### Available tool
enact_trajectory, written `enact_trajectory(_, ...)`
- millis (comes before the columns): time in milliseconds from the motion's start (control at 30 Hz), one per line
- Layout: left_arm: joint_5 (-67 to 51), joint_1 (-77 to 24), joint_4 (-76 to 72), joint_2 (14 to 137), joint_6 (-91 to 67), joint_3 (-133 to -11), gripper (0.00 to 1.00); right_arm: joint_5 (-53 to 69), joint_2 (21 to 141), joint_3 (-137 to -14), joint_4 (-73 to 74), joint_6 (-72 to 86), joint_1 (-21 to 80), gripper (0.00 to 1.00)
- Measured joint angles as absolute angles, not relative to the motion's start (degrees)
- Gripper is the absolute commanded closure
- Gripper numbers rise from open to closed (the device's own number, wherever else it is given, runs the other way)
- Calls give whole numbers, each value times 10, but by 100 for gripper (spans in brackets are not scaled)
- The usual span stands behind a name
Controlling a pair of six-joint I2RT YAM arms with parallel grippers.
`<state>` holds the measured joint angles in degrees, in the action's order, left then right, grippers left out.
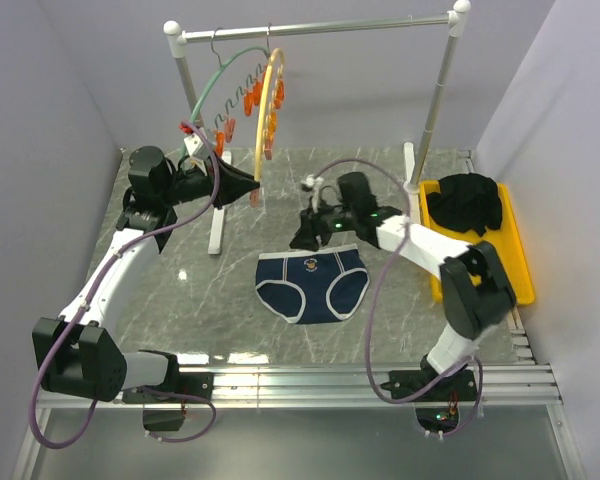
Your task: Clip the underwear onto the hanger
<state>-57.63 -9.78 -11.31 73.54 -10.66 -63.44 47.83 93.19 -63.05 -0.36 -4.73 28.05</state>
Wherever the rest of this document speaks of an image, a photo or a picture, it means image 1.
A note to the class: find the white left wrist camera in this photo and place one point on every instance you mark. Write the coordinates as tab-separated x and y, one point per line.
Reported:
195	142

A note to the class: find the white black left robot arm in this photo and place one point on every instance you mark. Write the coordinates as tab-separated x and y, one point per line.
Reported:
75	351

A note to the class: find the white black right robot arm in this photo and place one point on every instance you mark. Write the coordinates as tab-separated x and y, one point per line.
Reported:
477	293

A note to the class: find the pink end clothespin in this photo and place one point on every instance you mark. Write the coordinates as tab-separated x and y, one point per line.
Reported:
254	198

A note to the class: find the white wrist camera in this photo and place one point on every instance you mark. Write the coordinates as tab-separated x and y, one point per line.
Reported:
313	185
195	142

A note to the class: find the yellow clip hanger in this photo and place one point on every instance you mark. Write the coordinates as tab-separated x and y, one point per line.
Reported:
271	98

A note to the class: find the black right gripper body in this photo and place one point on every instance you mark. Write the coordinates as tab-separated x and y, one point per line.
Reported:
334	219

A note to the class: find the green clip hanger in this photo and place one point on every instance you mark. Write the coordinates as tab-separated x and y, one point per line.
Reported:
223	123

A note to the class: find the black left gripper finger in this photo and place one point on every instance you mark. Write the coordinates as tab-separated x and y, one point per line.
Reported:
228	178
227	196

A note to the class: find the yellow plastic tray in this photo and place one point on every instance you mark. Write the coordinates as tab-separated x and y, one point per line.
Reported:
506	240

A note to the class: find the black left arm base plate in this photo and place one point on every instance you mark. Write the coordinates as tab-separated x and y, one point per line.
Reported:
166	407

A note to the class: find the aluminium rail frame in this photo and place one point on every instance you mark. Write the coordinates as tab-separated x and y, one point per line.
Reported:
324	422

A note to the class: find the black garment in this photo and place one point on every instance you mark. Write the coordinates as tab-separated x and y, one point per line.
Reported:
466	202

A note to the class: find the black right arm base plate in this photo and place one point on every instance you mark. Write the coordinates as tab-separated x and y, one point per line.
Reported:
462	386

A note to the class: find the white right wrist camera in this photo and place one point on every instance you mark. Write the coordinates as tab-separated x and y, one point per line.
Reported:
313	185

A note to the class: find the navy blue underwear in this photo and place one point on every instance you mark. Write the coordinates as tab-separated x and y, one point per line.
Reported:
306	288

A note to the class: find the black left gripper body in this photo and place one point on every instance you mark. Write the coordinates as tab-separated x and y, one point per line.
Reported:
192	184

